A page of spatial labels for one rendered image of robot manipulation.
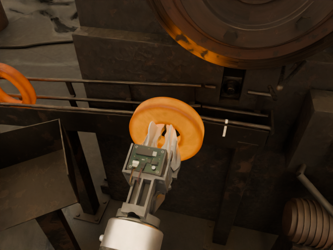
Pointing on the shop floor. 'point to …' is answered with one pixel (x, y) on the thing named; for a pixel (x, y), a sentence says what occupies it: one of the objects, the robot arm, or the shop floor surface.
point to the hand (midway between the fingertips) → (166, 125)
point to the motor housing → (305, 226)
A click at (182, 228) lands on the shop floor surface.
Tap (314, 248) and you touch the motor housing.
